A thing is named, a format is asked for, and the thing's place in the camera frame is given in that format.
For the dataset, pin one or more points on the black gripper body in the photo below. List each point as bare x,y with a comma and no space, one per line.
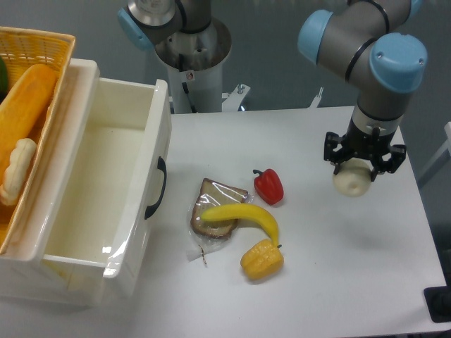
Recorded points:
365,134

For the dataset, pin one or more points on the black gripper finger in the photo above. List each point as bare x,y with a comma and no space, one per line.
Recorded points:
337,151
387,159

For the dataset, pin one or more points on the pale white pear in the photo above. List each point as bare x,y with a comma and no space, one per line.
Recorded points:
353,178

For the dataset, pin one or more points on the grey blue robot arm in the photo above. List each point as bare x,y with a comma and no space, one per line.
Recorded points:
361,45

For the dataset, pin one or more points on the open upper white drawer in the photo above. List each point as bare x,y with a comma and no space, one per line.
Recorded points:
115,185

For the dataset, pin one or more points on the white drawer cabinet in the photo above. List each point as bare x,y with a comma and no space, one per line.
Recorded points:
23,271

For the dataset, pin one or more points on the red bell pepper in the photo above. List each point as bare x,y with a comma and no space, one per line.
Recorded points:
268,186

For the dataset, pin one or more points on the yellow banana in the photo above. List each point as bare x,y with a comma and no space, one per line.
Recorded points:
244,211

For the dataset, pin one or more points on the yellow bell pepper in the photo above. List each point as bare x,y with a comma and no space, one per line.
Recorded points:
262,260

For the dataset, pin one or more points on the black device at edge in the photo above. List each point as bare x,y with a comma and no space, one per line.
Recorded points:
438,303

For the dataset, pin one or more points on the bagged brown bread slice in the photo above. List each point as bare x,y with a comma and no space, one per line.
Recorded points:
211,223

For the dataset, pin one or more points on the orange baguette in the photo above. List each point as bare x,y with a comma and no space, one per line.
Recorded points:
25,102

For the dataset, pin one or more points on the cream toy croissant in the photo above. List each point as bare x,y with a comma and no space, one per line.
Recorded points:
16,172

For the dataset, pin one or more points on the yellow wicker basket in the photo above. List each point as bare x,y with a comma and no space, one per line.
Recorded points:
20,49

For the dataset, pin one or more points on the green vegetable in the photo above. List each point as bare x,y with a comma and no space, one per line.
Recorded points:
3,80

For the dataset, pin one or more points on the white frame at right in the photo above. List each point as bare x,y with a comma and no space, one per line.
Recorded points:
436,162

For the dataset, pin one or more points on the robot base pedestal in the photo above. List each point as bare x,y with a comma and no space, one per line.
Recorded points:
194,64

